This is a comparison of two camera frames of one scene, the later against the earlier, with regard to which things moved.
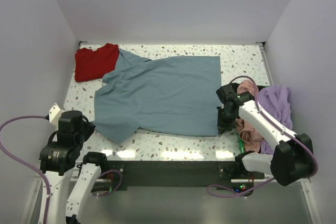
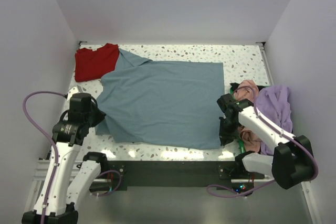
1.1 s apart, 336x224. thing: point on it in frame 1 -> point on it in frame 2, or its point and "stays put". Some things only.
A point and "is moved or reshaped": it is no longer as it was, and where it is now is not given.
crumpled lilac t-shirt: x=275 y=100 stays put
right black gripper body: x=225 y=121 -> x=228 y=129
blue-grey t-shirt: x=169 y=95 is moved or reshaped
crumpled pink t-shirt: x=251 y=139 stays put
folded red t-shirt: x=91 y=65 stays put
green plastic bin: x=241 y=144 stays put
